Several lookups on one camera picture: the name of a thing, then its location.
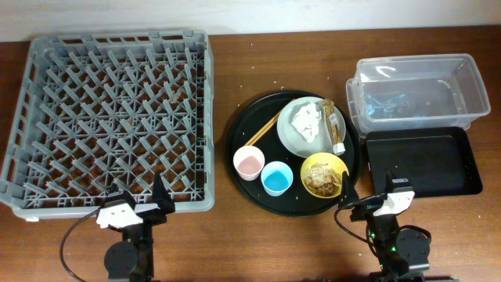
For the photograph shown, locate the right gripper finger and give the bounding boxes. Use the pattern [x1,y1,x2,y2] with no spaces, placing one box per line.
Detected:
[384,169,409,193]
[338,172,359,208]

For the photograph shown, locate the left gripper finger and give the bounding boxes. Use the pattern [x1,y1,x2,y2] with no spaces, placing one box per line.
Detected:
[105,183,135,210]
[152,173,175,214]

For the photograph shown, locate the food scraps with rice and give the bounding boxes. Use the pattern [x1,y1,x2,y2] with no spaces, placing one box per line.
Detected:
[304,163,342,197]

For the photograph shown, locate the yellow bowl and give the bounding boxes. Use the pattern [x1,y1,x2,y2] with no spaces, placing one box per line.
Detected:
[301,153,349,199]

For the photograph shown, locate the brown snack bar wrapper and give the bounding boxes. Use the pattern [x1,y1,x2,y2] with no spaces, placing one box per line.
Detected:
[319,99,346,156]

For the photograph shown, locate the grey ceramic plate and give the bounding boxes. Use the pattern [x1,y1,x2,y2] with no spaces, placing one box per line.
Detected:
[277,96,329,158]

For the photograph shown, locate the blue plastic cup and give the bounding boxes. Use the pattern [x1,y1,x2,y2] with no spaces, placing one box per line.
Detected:
[261,161,294,197]

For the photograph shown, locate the white paper napkin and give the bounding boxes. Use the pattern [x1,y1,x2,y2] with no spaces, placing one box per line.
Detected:
[291,103,321,143]

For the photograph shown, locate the pink plastic cup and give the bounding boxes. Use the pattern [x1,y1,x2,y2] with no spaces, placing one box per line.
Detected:
[232,146,265,181]

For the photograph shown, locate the wooden chopstick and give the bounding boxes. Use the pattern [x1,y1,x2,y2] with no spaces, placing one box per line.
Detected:
[243,98,295,146]
[243,98,297,146]

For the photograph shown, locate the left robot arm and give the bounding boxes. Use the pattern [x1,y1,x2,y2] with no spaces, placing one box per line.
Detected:
[96,173,175,281]

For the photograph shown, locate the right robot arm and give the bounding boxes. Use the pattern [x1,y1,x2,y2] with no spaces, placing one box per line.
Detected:
[335,170,431,281]

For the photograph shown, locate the grey plastic dishwasher rack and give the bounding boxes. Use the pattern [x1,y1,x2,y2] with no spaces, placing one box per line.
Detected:
[1,31,215,222]

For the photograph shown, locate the clear plastic waste bin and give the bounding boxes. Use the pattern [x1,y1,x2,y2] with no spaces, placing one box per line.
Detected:
[346,53,491,137]

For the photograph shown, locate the black rectangular tray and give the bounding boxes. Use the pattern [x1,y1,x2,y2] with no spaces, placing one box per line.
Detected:
[366,127,483,198]

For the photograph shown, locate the round black serving tray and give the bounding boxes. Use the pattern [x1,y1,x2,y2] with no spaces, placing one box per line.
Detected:
[225,91,340,217]

